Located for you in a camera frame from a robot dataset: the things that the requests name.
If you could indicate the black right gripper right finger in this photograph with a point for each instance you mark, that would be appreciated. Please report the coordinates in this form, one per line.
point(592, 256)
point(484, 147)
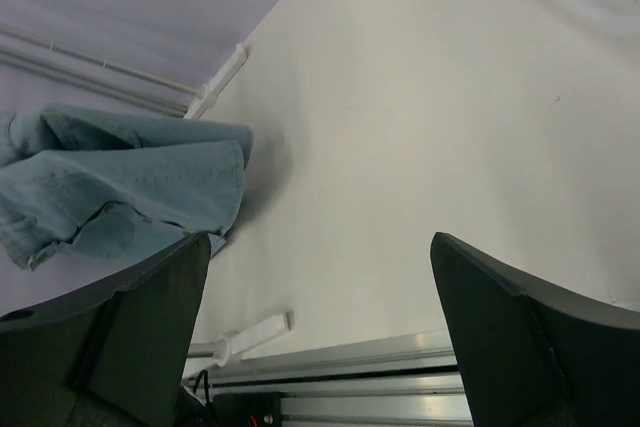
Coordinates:
point(532, 353)

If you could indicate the aluminium rail base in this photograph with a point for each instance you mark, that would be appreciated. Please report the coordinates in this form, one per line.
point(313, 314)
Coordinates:
point(410, 380)

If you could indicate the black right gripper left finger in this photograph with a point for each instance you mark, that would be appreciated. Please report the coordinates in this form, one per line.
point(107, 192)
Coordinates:
point(110, 353)

